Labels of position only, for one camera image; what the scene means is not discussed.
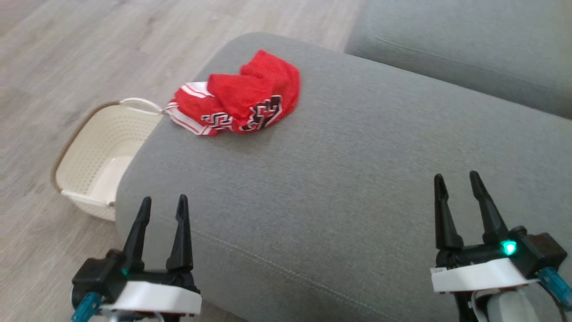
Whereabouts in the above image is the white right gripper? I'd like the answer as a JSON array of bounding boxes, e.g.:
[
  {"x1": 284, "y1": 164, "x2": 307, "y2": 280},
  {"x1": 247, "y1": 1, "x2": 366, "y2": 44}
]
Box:
[{"x1": 430, "y1": 170, "x2": 539, "y2": 294}]

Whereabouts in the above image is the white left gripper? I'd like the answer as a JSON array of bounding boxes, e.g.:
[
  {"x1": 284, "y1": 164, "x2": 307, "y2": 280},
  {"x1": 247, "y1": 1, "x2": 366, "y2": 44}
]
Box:
[{"x1": 101, "y1": 194, "x2": 203, "y2": 316}]

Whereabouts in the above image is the red jersey with black-white print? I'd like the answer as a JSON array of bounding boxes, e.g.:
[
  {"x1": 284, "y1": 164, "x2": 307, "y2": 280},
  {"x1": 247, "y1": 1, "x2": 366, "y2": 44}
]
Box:
[{"x1": 165, "y1": 49, "x2": 301, "y2": 136}]

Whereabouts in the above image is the cream perforated laundry basket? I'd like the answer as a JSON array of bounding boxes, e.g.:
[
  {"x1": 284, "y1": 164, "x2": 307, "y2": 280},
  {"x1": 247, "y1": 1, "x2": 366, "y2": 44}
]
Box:
[{"x1": 51, "y1": 97, "x2": 165, "y2": 222}]

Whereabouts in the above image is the large grey sofa seat cushion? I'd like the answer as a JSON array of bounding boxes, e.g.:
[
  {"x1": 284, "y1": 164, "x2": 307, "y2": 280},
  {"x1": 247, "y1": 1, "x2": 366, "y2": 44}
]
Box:
[{"x1": 115, "y1": 32, "x2": 572, "y2": 322}]

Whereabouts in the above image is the grey sofa back cushion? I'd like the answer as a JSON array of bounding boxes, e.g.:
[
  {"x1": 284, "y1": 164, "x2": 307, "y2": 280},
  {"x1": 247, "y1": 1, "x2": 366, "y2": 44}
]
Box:
[{"x1": 345, "y1": 0, "x2": 572, "y2": 119}]

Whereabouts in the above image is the black cable with teal plug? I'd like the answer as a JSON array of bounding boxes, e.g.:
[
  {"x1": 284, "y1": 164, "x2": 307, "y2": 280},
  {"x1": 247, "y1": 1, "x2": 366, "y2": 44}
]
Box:
[
  {"x1": 70, "y1": 292, "x2": 103, "y2": 322},
  {"x1": 536, "y1": 267, "x2": 572, "y2": 310}
]

